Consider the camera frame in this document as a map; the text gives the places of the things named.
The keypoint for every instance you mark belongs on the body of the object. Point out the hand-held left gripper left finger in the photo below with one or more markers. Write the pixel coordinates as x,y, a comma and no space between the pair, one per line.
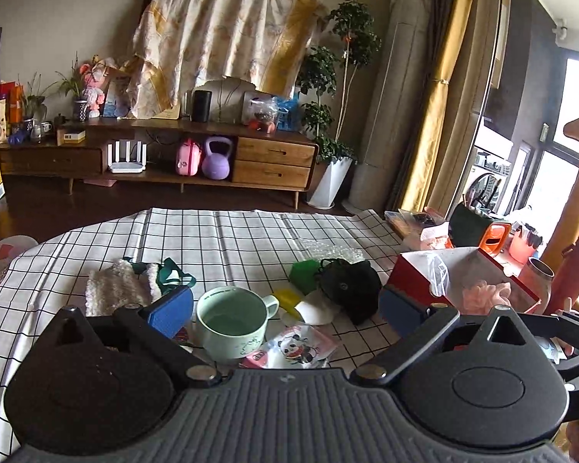
168,309

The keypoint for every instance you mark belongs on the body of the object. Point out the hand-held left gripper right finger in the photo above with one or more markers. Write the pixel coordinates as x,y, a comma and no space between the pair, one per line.
399,311

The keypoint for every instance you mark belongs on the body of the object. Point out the red cardboard box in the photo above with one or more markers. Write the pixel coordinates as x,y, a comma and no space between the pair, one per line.
410,275

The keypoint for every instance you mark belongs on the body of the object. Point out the bubble wrap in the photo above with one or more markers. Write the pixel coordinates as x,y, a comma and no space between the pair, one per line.
330,251

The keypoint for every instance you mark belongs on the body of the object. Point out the bright green cloth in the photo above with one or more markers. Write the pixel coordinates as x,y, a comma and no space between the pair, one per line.
305,275

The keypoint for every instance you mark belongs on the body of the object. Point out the yellow soft item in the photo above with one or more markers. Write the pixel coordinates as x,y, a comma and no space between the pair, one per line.
285,299

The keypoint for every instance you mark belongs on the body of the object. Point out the dark green face mask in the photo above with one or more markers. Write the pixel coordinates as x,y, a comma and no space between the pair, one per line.
171,272

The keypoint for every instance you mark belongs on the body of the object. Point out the clear plastic bag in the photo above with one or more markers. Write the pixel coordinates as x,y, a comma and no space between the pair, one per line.
438,272

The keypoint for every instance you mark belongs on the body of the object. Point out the black face mask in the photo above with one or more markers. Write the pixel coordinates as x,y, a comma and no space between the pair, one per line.
350,287

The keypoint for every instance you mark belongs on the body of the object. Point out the white fluffy knit cloth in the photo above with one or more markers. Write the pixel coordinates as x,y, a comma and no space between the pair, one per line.
118,284

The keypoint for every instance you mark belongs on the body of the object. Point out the mint green mug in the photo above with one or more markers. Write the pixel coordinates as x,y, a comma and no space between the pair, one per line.
231,320

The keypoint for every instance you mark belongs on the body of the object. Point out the glass jar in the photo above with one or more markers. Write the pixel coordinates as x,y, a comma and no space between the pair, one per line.
535,277

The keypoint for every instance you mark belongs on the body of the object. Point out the orange white snack bag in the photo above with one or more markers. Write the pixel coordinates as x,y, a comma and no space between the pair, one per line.
434,236

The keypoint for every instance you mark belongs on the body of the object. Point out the pink fluffy item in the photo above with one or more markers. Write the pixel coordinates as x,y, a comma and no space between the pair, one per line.
487,296

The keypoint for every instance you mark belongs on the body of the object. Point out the clear plastic box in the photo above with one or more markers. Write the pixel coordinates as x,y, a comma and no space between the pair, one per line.
407,222

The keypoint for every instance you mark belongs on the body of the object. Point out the checkered tablecloth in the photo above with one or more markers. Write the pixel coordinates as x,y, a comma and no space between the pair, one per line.
222,236

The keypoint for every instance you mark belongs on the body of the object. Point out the pink cup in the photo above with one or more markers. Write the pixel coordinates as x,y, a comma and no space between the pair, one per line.
523,246

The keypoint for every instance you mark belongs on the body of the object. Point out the green and orange organizer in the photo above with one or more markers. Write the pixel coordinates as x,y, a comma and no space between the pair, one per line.
473,231

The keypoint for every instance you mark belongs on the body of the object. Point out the panda print packet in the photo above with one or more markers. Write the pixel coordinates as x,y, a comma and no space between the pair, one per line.
294,347

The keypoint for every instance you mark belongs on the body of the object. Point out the white planter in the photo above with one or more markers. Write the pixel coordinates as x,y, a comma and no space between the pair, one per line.
330,183

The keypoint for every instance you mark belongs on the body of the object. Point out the white router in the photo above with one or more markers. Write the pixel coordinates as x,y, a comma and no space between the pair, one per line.
127,166

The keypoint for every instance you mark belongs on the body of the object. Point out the pink toy case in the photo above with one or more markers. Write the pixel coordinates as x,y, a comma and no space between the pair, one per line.
188,159

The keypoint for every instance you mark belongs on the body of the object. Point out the purple kettlebell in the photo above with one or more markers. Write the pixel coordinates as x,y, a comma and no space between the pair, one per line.
216,164

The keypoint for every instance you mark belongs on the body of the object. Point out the washing machine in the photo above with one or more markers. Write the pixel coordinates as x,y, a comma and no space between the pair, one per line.
489,185

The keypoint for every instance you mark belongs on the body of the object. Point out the round white cushion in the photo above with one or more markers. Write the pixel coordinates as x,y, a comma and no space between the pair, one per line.
7,253

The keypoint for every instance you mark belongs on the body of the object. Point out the wooden media cabinet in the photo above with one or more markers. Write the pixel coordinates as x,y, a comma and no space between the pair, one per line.
270,156

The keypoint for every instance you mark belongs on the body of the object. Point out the small yellow box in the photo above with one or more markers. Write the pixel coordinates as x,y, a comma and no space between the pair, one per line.
71,136

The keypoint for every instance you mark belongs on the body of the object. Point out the black cylinder speaker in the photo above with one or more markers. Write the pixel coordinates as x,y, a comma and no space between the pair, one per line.
202,105

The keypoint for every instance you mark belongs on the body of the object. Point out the plastic bag of fruit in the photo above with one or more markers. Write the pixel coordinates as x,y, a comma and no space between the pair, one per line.
260,113

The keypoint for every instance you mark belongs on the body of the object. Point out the picture box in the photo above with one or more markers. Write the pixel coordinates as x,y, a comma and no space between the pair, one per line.
115,99

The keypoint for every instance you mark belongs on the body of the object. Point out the dark teapot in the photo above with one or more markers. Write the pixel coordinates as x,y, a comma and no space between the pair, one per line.
60,120

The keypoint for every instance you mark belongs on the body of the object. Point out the white shell shaped lamp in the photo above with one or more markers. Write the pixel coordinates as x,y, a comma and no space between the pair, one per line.
231,99

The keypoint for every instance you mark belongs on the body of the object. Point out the small potted plant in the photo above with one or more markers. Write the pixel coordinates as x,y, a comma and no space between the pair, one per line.
79,106

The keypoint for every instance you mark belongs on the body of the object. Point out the blue packet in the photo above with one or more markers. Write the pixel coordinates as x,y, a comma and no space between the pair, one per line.
289,113

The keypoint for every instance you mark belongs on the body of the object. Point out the yellow curtain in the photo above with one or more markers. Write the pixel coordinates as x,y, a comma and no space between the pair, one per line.
444,87

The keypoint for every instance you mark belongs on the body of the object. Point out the pink doll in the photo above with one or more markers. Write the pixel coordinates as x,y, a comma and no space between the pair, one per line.
95,89

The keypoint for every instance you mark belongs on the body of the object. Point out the leafy plant in vase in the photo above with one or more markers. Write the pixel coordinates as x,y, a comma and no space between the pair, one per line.
33,106

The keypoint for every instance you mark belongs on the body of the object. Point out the orange gift bag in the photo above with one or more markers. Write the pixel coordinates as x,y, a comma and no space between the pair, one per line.
5,101

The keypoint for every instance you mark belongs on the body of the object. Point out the green indoor tree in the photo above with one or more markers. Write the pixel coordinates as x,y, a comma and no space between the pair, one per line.
352,33

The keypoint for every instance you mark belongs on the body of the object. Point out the floral sheet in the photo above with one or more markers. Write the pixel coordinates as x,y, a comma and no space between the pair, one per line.
212,29

